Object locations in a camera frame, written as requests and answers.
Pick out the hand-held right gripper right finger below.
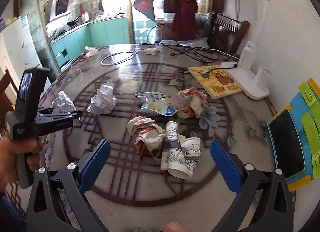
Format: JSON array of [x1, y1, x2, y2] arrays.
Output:
[[210, 140, 295, 232]]

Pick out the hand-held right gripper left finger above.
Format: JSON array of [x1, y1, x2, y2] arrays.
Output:
[[26, 138, 112, 232]]

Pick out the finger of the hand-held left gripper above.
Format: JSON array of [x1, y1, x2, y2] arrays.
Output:
[[37, 107, 82, 120]]

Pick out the white paper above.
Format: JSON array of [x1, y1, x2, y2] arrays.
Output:
[[86, 82, 118, 115], [51, 91, 77, 113]]

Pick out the printed paper cup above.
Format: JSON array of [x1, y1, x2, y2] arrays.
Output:
[[161, 121, 185, 170], [180, 137, 201, 179]]

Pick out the red printed paper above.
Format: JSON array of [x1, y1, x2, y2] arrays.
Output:
[[172, 87, 208, 119], [127, 116, 165, 159]]

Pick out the blue white snack bag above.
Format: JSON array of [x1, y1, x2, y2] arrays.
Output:
[[135, 92, 177, 117]]

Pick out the black shoulder bag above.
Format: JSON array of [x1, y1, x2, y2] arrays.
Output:
[[163, 0, 178, 13]]

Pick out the person's left hand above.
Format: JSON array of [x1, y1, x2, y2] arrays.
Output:
[[0, 137, 44, 194]]

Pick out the person's right hand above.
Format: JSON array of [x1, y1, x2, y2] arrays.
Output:
[[164, 222, 187, 232]]

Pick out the carved dark wooden chair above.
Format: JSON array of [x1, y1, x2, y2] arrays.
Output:
[[0, 69, 18, 112]]

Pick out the white tissue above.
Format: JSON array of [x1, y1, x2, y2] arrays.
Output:
[[84, 46, 98, 57]]

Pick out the white refrigerator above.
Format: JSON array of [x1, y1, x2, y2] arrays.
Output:
[[0, 15, 42, 90]]

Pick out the yellow picture book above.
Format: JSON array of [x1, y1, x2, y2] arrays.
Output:
[[187, 65, 243, 100]]

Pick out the white desk lamp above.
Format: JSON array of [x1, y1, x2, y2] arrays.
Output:
[[224, 0, 273, 101]]

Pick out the teal lower kitchen cabinets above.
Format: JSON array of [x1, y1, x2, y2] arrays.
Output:
[[50, 14, 130, 70]]

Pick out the range hood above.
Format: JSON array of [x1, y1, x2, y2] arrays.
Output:
[[45, 0, 75, 22]]

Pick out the grey cloth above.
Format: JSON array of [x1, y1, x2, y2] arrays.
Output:
[[160, 36, 209, 48]]

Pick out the slatted dark wooden chair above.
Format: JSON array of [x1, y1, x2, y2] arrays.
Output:
[[207, 13, 250, 53]]

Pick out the dark red garment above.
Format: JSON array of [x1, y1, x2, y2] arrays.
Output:
[[171, 0, 198, 40]]

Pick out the colourful box at wall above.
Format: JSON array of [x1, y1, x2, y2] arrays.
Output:
[[266, 78, 320, 192]]

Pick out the white cable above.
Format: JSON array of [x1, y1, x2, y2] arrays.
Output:
[[101, 48, 150, 66]]

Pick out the black power cable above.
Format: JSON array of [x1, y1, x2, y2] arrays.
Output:
[[147, 23, 240, 63]]

